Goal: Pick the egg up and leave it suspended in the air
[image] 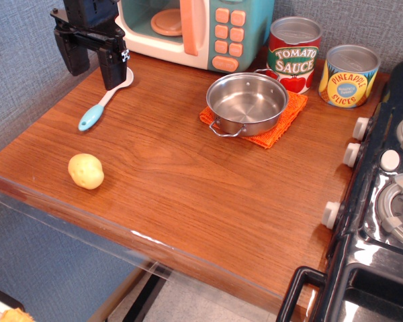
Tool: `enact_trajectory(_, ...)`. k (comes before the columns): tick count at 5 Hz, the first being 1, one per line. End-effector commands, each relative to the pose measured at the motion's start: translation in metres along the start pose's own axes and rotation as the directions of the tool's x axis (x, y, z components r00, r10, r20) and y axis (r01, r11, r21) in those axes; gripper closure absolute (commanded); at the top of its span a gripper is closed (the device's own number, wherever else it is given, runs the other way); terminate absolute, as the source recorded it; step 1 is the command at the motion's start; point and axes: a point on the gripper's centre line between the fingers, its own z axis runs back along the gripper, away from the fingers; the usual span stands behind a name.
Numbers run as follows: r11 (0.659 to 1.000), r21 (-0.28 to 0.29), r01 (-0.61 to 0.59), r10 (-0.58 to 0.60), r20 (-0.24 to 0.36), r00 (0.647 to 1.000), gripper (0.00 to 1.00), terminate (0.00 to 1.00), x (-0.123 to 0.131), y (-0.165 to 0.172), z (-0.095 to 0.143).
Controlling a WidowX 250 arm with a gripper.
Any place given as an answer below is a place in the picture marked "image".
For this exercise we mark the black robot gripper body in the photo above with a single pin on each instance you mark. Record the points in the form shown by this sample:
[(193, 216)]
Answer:
[(96, 17)]

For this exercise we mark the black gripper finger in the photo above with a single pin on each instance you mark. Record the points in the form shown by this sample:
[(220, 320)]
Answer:
[(113, 67), (75, 56)]

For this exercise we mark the yellow toy potato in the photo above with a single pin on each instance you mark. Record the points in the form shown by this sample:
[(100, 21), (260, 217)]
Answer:
[(86, 171)]

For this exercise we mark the silver steel pan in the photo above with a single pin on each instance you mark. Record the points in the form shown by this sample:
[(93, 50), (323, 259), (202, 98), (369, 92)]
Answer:
[(245, 104)]

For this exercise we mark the toy microwave teal and cream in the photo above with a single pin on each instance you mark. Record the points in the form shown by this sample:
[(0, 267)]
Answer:
[(222, 36)]

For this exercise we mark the tomato sauce can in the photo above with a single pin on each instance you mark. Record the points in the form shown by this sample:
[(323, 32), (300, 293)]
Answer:
[(294, 43)]

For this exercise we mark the orange woven cloth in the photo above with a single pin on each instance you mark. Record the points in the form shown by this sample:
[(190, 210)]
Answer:
[(266, 140)]

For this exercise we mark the pineapple slices can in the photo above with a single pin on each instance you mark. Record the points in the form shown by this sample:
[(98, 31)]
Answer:
[(348, 75)]

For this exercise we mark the middle white stove knob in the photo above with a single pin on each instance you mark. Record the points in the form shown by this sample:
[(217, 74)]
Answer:
[(351, 154)]

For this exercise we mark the white stove knob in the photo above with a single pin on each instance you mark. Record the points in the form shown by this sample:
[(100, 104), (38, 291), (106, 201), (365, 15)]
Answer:
[(351, 154), (330, 213), (360, 128)]

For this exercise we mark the upper white stove knob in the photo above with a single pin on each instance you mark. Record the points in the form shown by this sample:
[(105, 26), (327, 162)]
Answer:
[(360, 128)]

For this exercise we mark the lower white stove knob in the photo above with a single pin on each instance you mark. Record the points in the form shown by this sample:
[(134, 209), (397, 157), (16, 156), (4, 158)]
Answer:
[(330, 213)]

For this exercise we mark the yellow object at bottom left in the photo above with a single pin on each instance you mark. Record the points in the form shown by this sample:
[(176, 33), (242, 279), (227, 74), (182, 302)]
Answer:
[(16, 315)]

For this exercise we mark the black toy stove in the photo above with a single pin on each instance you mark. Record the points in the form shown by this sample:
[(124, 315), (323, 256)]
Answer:
[(363, 280)]

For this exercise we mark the white ladle with blue handle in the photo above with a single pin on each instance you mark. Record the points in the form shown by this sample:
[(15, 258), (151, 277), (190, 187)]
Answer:
[(92, 115)]

